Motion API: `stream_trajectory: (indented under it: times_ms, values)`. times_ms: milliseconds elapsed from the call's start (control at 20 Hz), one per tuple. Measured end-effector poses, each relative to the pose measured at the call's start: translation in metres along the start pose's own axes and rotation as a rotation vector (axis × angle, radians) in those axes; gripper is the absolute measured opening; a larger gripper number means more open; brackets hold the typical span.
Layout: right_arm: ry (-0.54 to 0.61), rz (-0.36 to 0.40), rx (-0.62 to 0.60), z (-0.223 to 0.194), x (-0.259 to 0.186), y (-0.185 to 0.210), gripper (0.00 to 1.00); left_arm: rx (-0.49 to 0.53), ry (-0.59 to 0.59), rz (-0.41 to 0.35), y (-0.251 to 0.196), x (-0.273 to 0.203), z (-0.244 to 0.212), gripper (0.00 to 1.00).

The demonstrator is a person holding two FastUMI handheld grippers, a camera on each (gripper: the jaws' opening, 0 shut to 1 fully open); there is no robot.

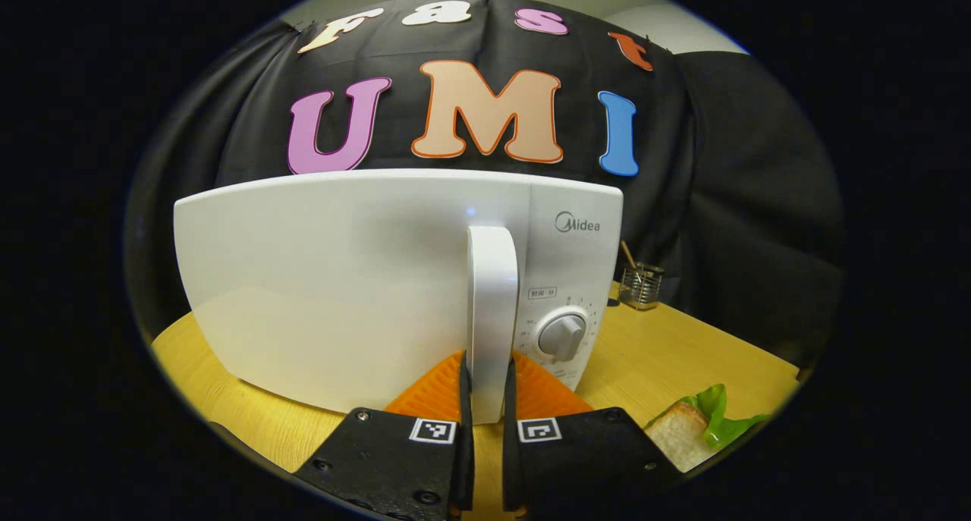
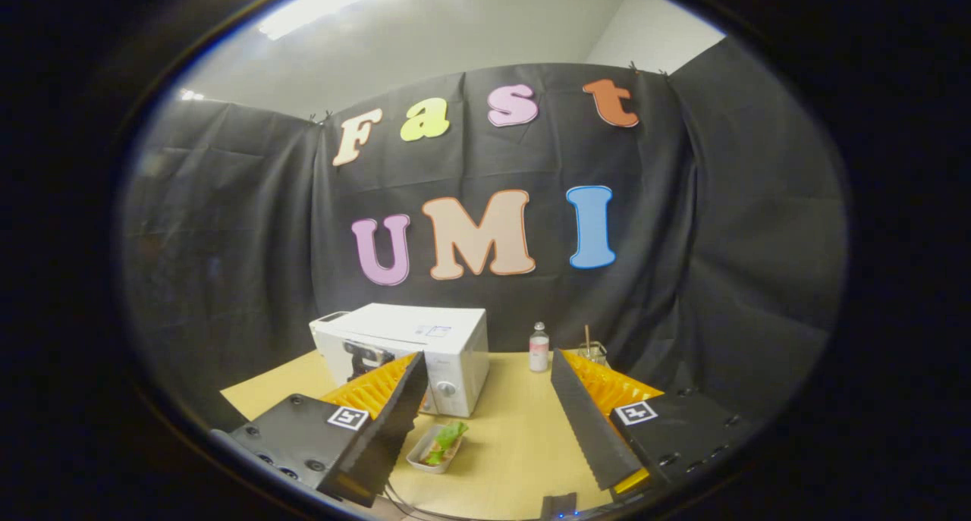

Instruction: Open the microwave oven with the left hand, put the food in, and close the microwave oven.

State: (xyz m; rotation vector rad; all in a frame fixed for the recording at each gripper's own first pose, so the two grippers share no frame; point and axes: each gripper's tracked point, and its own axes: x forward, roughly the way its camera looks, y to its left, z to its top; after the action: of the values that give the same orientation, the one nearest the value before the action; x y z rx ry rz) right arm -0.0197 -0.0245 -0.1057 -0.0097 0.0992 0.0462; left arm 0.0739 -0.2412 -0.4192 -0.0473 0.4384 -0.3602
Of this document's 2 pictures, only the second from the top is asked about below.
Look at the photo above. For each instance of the small ceiling light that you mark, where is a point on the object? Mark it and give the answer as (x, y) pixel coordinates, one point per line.
(191, 95)

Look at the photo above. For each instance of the white microwave oven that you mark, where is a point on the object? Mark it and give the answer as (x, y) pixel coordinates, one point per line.
(455, 339)

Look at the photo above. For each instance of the lettuce sandwich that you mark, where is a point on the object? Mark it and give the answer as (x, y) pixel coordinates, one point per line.
(447, 439)

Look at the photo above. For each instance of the black backdrop cloth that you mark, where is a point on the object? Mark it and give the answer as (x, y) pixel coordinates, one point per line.
(683, 202)

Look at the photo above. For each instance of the small clear bottle white cap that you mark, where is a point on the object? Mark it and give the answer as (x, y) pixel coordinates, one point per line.
(538, 350)

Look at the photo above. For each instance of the white food tray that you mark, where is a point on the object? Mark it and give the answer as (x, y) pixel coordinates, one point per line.
(419, 454)

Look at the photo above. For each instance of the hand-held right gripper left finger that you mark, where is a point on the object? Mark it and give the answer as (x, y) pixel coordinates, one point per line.
(394, 430)

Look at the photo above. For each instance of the brown wooden stick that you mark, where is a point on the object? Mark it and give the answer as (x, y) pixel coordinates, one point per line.
(586, 335)

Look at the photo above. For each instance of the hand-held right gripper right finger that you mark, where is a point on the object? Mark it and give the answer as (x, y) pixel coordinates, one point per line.
(584, 430)

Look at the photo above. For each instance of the long ceiling light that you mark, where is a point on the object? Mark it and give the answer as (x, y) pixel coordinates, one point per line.
(334, 1)

